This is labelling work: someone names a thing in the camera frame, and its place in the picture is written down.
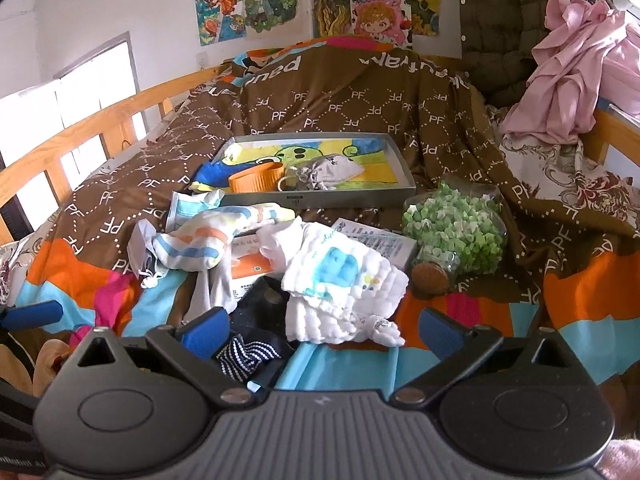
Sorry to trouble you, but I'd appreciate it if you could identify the brown patterned colourful blanket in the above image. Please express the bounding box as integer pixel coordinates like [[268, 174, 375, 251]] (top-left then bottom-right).
[[16, 38, 639, 403]]

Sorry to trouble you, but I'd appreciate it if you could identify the white blue medicine box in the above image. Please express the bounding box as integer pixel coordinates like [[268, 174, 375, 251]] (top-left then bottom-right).
[[332, 218, 418, 271]]

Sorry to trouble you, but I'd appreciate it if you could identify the jar of green paper stars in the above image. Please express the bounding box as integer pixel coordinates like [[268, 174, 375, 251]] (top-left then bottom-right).
[[401, 177, 506, 296]]

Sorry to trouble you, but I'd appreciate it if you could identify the navy striped sock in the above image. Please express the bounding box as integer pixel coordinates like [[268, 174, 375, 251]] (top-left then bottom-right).
[[214, 274, 302, 391]]

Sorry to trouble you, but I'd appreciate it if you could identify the grey tray with cartoon picture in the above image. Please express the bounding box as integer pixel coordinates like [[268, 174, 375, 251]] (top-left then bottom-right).
[[210, 132, 416, 209]]

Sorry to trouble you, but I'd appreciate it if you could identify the orange knitted cuff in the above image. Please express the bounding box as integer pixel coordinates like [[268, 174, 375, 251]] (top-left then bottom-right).
[[228, 162, 286, 194]]

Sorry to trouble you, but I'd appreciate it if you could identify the orange-haired girl drawing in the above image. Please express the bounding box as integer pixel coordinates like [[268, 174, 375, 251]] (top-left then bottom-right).
[[194, 0, 246, 47]]

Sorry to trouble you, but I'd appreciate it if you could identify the pink shirt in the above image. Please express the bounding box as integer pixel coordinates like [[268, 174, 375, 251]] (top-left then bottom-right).
[[500, 0, 639, 144]]

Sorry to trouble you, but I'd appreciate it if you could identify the orange white medicine box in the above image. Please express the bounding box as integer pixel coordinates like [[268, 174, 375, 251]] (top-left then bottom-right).
[[231, 235, 282, 301]]

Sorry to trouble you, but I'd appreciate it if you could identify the olive quilted jacket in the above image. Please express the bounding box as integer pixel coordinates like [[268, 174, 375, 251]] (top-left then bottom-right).
[[460, 0, 608, 108]]

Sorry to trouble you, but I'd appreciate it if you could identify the blue yellow sock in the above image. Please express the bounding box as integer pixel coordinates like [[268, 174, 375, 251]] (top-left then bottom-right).
[[189, 160, 239, 192]]

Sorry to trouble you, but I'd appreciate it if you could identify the wooden bed rail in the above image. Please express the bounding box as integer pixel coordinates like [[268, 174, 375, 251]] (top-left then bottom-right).
[[0, 65, 227, 246]]

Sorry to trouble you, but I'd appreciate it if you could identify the pink cartoon girl drawing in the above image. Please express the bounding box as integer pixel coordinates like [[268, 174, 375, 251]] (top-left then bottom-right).
[[349, 0, 412, 48]]

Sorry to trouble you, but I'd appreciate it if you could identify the striped pastel cloth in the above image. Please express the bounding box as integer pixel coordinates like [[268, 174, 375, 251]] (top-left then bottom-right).
[[152, 203, 296, 272]]

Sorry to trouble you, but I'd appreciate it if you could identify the floral white bed sheet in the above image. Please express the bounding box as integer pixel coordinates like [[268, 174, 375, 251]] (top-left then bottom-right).
[[485, 105, 639, 234]]

